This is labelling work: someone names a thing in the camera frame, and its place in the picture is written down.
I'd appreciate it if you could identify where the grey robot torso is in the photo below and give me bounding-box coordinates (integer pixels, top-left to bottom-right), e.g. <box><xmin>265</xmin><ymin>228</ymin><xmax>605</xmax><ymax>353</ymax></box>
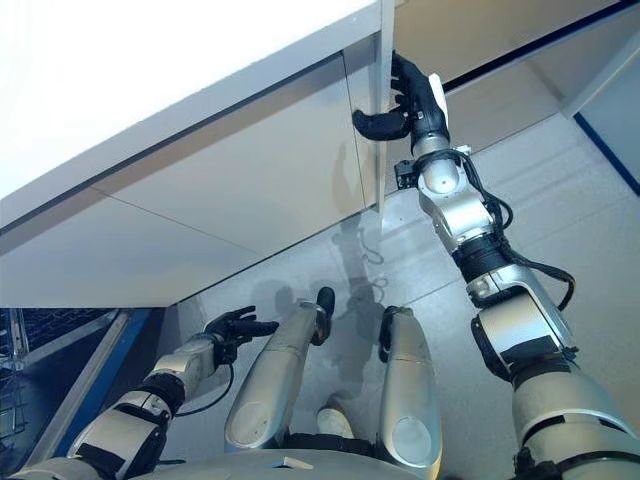
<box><xmin>164</xmin><ymin>432</ymin><xmax>401</xmax><ymax>480</ymax></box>

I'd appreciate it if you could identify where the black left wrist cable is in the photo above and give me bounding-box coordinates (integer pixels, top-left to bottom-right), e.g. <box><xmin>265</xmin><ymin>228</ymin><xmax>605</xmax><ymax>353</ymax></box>
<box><xmin>174</xmin><ymin>362</ymin><xmax>236</xmax><ymax>416</ymax></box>

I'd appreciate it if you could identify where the silver robot leg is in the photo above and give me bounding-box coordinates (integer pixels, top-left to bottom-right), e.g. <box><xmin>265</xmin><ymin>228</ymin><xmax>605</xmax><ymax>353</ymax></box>
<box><xmin>377</xmin><ymin>305</ymin><xmax>445</xmax><ymax>474</ymax></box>
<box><xmin>223</xmin><ymin>298</ymin><xmax>334</xmax><ymax>452</ymax></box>

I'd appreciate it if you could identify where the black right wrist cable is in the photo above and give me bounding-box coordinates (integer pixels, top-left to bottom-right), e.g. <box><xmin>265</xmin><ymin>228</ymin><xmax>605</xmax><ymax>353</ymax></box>
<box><xmin>449</xmin><ymin>149</ymin><xmax>576</xmax><ymax>314</ymax></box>

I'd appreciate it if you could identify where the blue grey frame panel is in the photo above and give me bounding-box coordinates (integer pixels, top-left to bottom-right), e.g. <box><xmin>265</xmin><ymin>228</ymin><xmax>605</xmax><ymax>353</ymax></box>
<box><xmin>14</xmin><ymin>307</ymin><xmax>171</xmax><ymax>461</ymax></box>

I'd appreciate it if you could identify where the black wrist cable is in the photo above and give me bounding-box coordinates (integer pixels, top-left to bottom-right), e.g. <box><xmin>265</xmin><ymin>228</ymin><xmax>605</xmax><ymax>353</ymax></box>
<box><xmin>174</xmin><ymin>362</ymin><xmax>236</xmax><ymax>416</ymax></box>
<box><xmin>449</xmin><ymin>149</ymin><xmax>576</xmax><ymax>314</ymax></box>

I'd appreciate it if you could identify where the black left robot foot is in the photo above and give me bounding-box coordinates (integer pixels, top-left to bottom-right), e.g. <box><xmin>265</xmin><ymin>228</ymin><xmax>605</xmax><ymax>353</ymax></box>
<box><xmin>312</xmin><ymin>286</ymin><xmax>337</xmax><ymax>347</ymax></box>

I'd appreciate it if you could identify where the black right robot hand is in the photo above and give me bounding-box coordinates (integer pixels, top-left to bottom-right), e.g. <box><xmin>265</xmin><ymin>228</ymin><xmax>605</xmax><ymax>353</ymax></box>
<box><xmin>351</xmin><ymin>52</ymin><xmax>450</xmax><ymax>147</ymax></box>

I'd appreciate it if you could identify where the black robot foot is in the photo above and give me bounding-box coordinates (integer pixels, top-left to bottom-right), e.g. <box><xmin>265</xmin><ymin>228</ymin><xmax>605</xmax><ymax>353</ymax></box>
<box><xmin>312</xmin><ymin>286</ymin><xmax>337</xmax><ymax>347</ymax></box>
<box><xmin>378</xmin><ymin>307</ymin><xmax>397</xmax><ymax>364</ymax></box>

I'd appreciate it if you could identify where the tall white cabinet panel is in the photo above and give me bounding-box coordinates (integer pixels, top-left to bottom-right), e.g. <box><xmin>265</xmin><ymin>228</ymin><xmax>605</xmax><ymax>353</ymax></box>
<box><xmin>372</xmin><ymin>0</ymin><xmax>397</xmax><ymax>235</ymax></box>

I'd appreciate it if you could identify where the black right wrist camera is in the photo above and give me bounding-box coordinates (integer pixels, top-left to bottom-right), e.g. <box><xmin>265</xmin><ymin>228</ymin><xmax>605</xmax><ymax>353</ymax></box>
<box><xmin>393</xmin><ymin>159</ymin><xmax>419</xmax><ymax>191</ymax></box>

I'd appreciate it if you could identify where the silver right robot leg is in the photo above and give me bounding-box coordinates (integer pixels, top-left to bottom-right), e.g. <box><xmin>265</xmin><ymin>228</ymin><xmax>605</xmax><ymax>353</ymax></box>
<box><xmin>377</xmin><ymin>305</ymin><xmax>445</xmax><ymax>474</ymax></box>

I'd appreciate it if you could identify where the grey tall side cabinet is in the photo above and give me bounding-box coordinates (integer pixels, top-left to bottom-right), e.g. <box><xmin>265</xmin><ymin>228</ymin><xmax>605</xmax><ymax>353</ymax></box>
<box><xmin>564</xmin><ymin>0</ymin><xmax>640</xmax><ymax>199</ymax></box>

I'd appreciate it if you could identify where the stainless steel fridge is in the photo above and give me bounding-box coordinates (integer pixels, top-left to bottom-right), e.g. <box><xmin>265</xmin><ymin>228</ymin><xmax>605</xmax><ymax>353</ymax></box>
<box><xmin>392</xmin><ymin>0</ymin><xmax>626</xmax><ymax>156</ymax></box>

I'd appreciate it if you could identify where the black wire rack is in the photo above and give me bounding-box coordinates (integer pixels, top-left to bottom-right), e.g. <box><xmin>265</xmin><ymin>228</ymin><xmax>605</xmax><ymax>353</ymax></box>
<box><xmin>0</xmin><ymin>307</ymin><xmax>121</xmax><ymax>444</ymax></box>

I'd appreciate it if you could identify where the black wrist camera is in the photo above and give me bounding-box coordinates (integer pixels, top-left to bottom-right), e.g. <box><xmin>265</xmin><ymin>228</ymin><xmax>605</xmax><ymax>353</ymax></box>
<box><xmin>213</xmin><ymin>338</ymin><xmax>237</xmax><ymax>364</ymax></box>
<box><xmin>393</xmin><ymin>159</ymin><xmax>419</xmax><ymax>191</ymax></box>

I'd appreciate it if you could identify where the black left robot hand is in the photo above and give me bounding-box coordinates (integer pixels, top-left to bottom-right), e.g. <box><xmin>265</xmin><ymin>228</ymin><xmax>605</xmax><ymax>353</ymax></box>
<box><xmin>202</xmin><ymin>304</ymin><xmax>281</xmax><ymax>347</ymax></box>

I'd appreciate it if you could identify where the silver left robot leg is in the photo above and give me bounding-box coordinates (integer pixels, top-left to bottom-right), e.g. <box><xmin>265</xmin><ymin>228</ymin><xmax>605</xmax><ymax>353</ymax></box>
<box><xmin>223</xmin><ymin>298</ymin><xmax>334</xmax><ymax>452</ymax></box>

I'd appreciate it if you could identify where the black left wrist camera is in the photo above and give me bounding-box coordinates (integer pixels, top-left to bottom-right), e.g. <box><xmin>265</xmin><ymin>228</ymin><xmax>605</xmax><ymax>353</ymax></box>
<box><xmin>213</xmin><ymin>338</ymin><xmax>237</xmax><ymax>364</ymax></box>

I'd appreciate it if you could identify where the black right robot foot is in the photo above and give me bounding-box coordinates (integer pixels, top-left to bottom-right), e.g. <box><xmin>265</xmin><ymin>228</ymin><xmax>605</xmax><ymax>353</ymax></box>
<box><xmin>378</xmin><ymin>307</ymin><xmax>397</xmax><ymax>364</ymax></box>

